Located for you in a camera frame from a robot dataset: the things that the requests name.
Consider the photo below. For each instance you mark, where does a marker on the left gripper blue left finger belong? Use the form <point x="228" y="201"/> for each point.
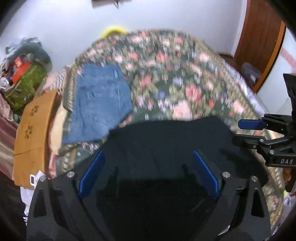
<point x="57" y="211"/>

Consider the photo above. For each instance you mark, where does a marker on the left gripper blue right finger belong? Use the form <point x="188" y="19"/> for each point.
<point x="240" y="212"/>

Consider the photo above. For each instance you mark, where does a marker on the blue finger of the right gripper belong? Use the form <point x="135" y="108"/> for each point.
<point x="248" y="141"/>
<point x="247" y="124"/>

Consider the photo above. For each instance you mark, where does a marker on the black pants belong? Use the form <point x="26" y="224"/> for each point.
<point x="149" y="188"/>

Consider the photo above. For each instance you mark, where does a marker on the person right hand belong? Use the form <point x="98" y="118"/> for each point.
<point x="287" y="174"/>

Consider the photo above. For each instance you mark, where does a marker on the white sliding wardrobe door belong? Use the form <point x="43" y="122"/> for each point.
<point x="273" y="93"/>

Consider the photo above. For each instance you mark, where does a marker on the grey bag on floor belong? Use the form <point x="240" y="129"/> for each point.
<point x="250" y="74"/>

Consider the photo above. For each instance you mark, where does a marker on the wooden lap desk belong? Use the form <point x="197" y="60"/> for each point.
<point x="31" y="151"/>

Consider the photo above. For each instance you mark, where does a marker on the floral bedspread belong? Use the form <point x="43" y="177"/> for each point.
<point x="172" y="76"/>

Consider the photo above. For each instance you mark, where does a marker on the brown wooden door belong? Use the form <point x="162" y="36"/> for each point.
<point x="261" y="39"/>

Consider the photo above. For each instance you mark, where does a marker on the striped pink curtain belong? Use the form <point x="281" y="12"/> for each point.
<point x="8" y="137"/>

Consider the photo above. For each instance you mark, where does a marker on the folded blue jeans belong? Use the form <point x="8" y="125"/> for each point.
<point x="102" y="101"/>

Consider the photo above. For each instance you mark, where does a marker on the green storage bin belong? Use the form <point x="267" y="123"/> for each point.
<point x="24" y="90"/>

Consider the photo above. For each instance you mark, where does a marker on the striped pink pillow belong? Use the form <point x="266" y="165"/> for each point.
<point x="56" y="80"/>

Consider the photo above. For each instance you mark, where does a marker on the orange red box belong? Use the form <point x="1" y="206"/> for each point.
<point x="21" y="66"/>

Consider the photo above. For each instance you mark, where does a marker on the grey clothes pile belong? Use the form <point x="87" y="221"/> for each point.
<point x="26" y="46"/>

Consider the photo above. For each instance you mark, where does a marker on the yellow foam bed rail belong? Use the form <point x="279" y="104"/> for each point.
<point x="113" y="30"/>

